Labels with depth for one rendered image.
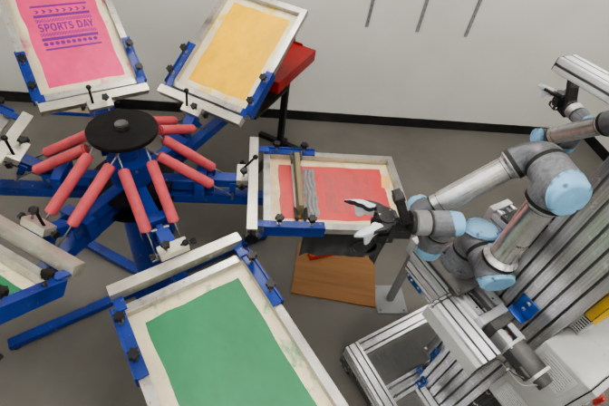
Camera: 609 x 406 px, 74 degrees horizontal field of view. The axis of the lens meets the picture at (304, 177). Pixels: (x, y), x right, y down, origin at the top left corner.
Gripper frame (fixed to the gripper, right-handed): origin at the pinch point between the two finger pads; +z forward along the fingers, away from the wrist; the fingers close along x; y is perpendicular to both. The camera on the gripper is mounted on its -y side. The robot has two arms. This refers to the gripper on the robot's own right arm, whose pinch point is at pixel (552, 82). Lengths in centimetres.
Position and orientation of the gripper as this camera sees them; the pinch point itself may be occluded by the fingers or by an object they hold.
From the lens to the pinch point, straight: 234.6
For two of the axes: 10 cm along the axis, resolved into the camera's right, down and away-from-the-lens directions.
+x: 10.0, -0.4, 0.3
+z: -0.5, -6.9, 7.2
